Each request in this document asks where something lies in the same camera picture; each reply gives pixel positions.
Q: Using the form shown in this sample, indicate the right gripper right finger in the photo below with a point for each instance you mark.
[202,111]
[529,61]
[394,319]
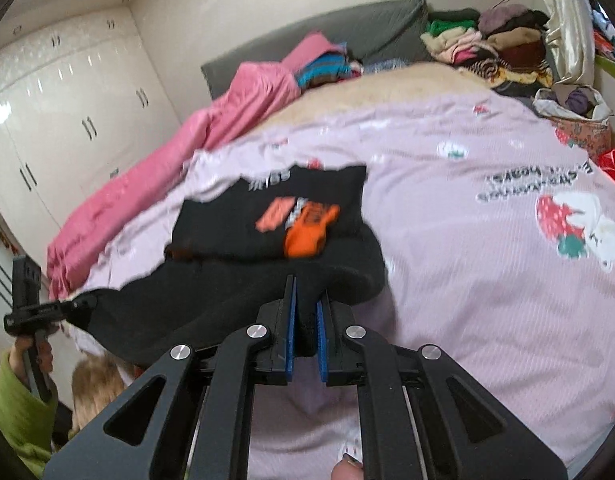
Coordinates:
[422,415]

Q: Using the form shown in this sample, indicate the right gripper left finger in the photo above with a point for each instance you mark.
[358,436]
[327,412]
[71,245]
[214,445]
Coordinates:
[189,416]

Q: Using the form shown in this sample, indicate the black orange-cuffed sweater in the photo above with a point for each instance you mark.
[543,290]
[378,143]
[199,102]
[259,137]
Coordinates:
[228,256]

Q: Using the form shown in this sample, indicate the green sleeve forearm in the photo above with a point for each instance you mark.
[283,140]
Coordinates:
[25,421]

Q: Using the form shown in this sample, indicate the bag of clothes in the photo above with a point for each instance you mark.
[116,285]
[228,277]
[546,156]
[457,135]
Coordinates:
[580,115]

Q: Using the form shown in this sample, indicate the striped folded clothes stack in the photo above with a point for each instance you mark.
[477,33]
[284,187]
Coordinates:
[329,68]

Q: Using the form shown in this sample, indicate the colourful folded clothes pile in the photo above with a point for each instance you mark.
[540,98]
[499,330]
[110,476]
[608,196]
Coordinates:
[504,46]

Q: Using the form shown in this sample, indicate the person's left hand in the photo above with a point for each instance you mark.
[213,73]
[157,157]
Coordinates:
[17,353]

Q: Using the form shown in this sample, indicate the person's right hand thumb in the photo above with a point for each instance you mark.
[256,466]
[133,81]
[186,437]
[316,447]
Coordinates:
[348,468]

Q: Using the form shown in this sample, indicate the lilac strawberry print blanket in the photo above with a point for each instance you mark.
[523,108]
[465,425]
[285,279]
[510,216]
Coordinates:
[498,239]

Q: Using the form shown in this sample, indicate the white wardrobe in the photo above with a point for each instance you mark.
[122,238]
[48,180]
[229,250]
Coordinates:
[80,103]

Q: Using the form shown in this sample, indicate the pink plush quilt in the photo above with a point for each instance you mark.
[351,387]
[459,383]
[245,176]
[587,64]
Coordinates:
[258,90]

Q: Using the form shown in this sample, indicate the beige bed sheet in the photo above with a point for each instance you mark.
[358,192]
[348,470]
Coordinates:
[415,83]

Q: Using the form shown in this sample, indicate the grey headboard cover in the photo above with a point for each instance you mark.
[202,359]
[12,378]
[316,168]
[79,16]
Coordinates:
[372,32]

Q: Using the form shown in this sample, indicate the cream satin curtain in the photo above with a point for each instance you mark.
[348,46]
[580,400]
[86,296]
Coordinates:
[570,40]

